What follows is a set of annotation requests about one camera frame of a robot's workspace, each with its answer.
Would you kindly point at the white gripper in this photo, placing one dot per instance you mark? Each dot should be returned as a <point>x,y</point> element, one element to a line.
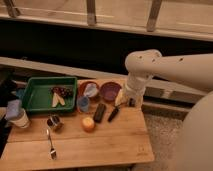
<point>133,90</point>

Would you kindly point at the black eraser block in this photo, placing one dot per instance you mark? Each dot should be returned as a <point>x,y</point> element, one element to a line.
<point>99,112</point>

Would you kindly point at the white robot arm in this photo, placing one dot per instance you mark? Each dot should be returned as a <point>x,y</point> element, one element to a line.
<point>194,146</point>

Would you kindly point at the green plastic tray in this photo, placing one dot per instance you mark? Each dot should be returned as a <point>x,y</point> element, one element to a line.
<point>37,97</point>

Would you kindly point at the black marker pen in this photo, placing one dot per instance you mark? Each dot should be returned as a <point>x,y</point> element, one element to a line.
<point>113,113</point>

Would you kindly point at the orange bowl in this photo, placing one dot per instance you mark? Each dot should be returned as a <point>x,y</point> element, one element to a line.
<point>82,87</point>

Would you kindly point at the blue cup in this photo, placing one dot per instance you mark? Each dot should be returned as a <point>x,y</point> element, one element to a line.
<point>83,103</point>

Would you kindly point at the orange fruit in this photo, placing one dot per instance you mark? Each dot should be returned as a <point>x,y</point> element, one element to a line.
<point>88,124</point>

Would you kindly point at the pale banana slices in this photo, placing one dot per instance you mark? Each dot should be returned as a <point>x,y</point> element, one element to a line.
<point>57,99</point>

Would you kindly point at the small metal can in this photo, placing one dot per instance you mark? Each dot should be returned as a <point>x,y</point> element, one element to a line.
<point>54,123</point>

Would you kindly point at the metal fork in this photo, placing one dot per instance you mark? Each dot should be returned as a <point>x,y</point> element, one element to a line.
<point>52,150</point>

